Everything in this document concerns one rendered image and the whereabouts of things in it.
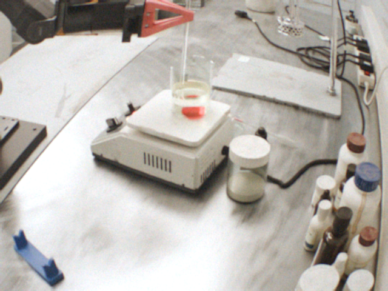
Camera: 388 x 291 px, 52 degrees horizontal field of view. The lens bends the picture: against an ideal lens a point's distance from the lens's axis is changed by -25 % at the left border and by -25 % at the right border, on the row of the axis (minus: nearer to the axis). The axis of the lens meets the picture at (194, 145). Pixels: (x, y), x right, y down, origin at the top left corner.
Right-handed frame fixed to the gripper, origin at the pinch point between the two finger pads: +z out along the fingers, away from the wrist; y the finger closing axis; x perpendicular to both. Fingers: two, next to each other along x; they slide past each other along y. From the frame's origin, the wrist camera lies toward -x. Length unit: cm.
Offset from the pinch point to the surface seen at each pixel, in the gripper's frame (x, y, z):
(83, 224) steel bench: 26.2, -17.6, -13.5
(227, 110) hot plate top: 16.1, -0.1, 7.0
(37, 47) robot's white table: 28, 61, -48
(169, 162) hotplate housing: 20.6, -7.7, -1.0
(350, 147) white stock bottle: 13.9, -11.3, 26.1
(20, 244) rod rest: 25.4, -26.0, -23.6
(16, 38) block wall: 111, 311, -166
